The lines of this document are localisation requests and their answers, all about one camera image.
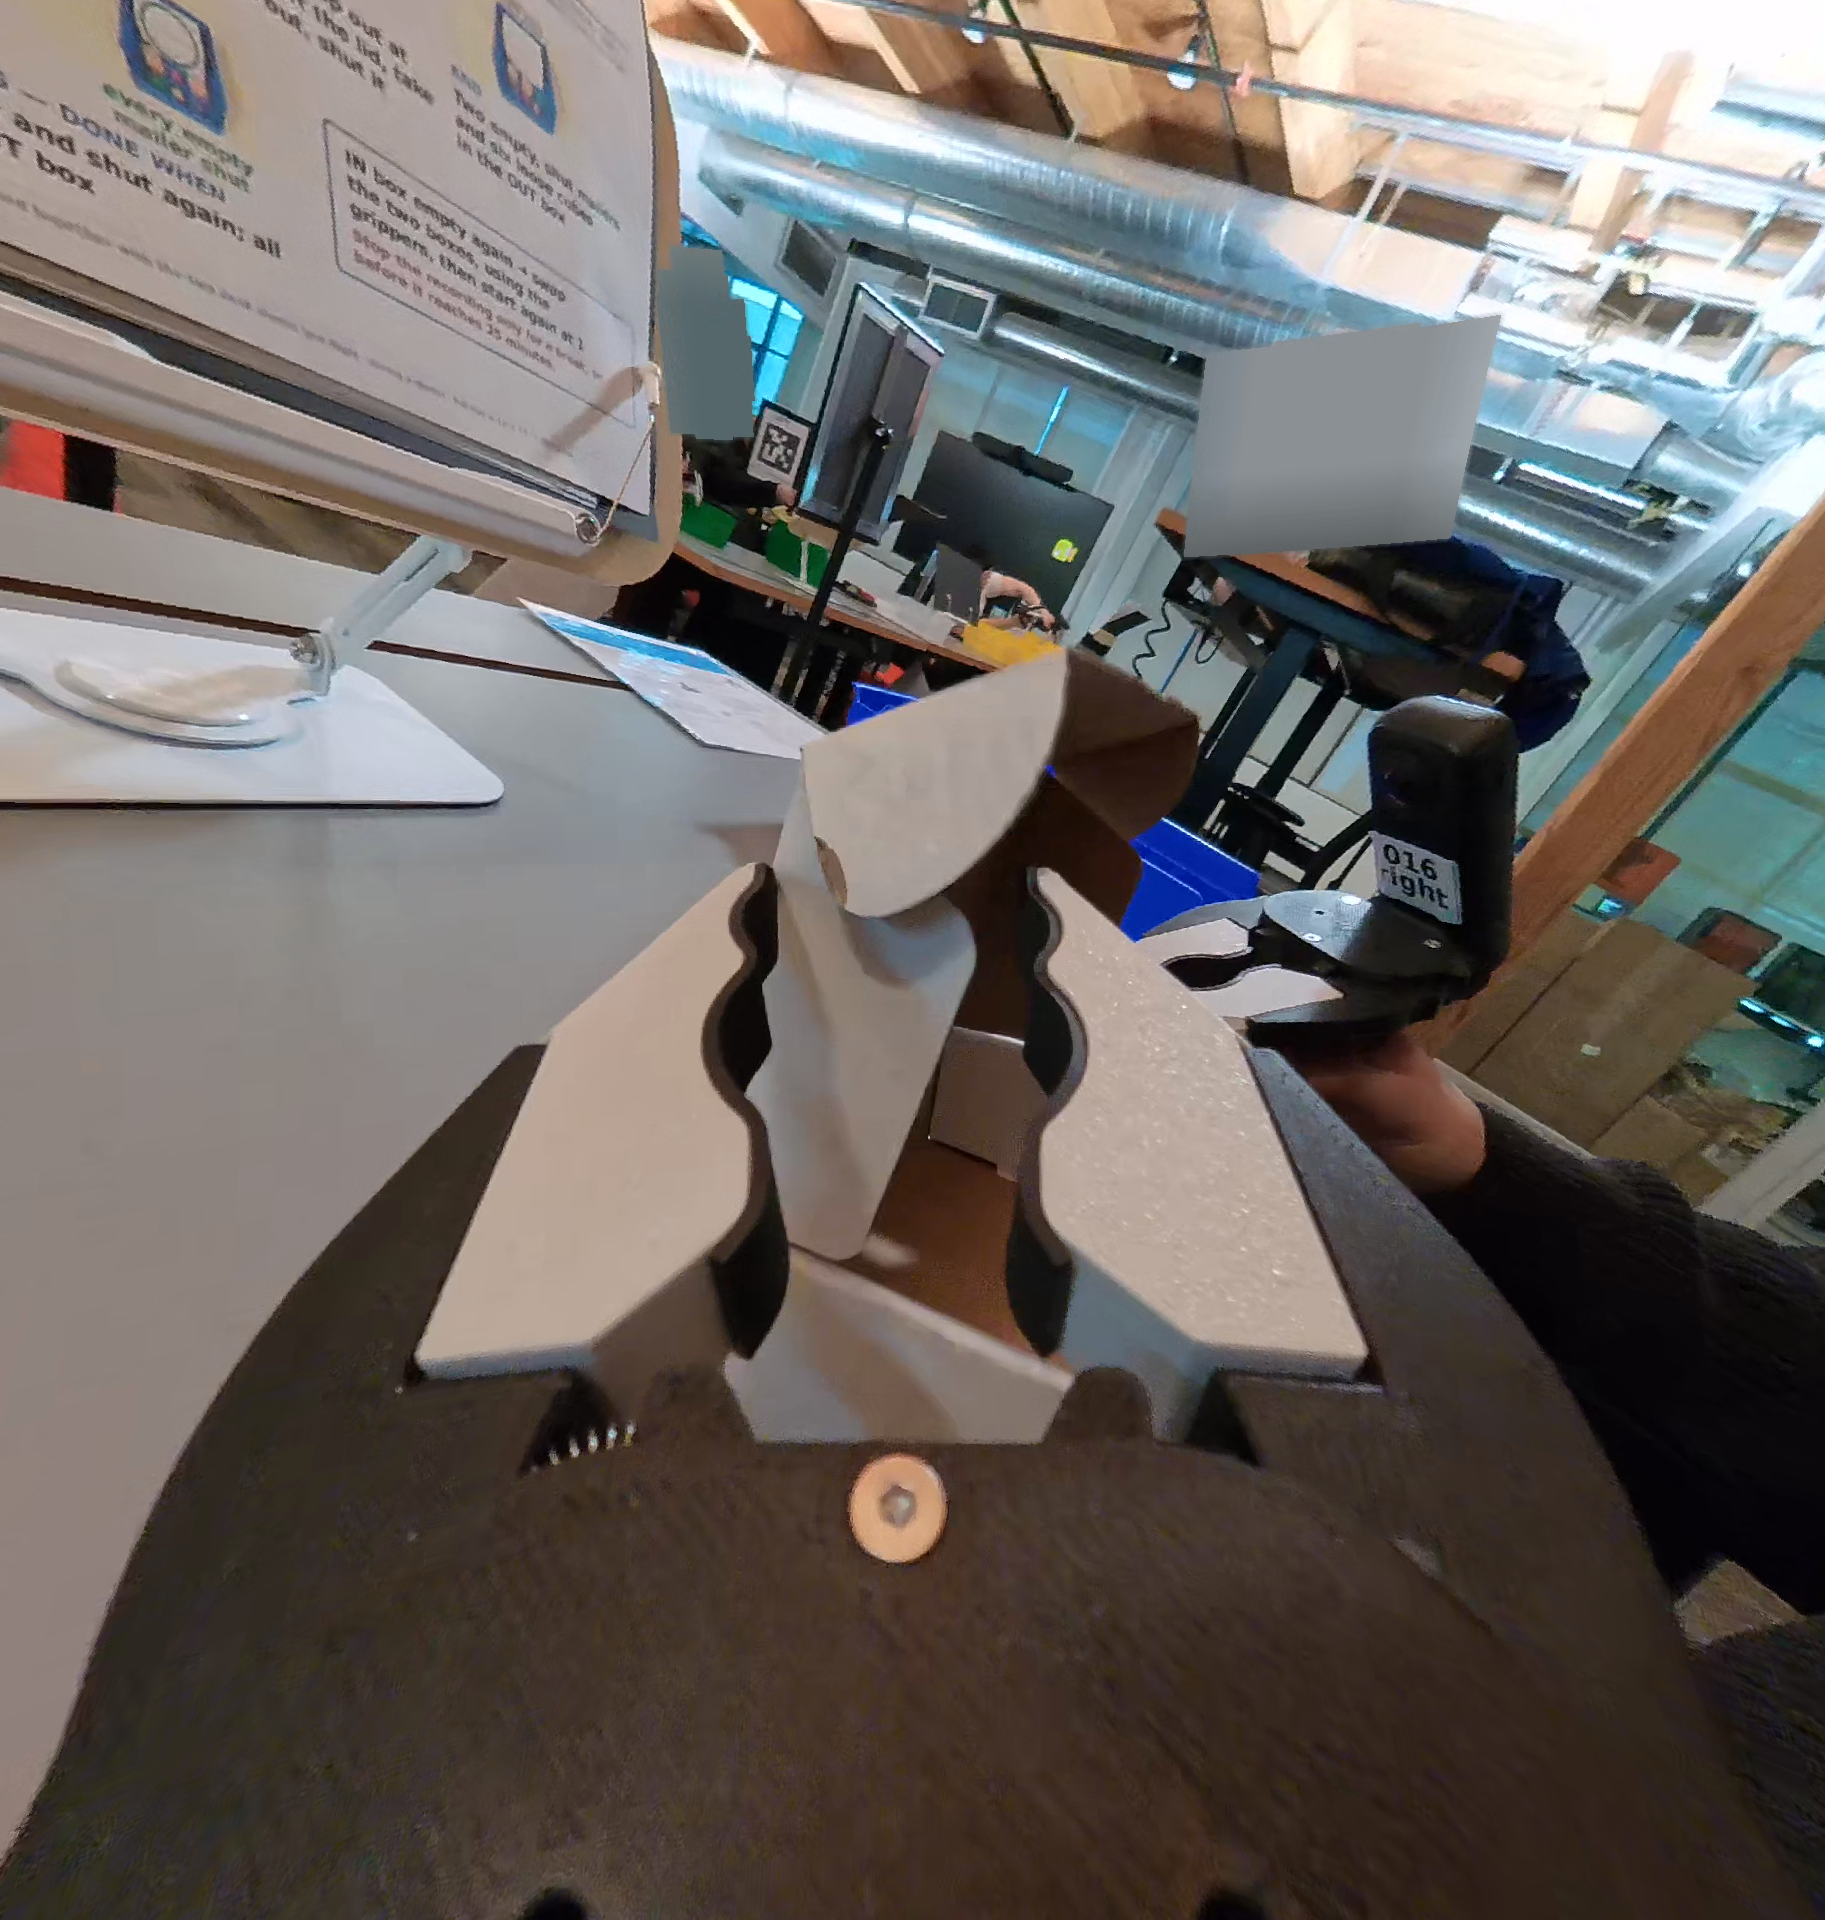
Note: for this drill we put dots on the blue jacket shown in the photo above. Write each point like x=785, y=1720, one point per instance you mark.
x=1528, y=645

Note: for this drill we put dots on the silver ventilation duct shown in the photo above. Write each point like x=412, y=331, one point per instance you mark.
x=1094, y=196

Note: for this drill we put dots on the printed instruction sheet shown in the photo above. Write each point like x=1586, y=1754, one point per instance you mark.
x=326, y=196

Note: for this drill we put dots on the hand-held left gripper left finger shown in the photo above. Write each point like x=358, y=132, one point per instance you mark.
x=613, y=1201

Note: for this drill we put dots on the wooden post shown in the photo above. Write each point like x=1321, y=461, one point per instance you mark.
x=1709, y=706

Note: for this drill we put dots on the white cardboard mailer box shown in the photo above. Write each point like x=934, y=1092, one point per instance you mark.
x=914, y=795

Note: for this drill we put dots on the black monitor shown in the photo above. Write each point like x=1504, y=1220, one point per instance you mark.
x=1003, y=518

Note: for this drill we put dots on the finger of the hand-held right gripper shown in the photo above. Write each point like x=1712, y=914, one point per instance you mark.
x=1209, y=941
x=1279, y=995

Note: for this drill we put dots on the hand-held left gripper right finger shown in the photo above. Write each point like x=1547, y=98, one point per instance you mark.
x=1198, y=1201

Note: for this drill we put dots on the black-white marker tag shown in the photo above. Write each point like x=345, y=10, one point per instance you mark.
x=783, y=441

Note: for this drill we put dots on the white document stand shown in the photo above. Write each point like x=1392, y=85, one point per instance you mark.
x=252, y=750

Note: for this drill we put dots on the grey desk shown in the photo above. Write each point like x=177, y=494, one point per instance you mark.
x=177, y=1020

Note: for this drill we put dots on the blue plastic bin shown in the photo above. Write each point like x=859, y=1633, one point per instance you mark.
x=1189, y=878

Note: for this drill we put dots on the blue-edged paper sheet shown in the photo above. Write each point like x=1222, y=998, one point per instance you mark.
x=673, y=675

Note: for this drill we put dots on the orange-topped table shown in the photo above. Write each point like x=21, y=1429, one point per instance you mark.
x=1274, y=578

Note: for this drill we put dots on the grey framed panel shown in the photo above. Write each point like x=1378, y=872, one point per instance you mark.
x=869, y=406

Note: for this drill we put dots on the person's right hand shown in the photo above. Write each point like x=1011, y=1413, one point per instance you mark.
x=1409, y=1110

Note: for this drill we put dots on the person's right forearm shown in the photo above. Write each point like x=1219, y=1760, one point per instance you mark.
x=1648, y=1350

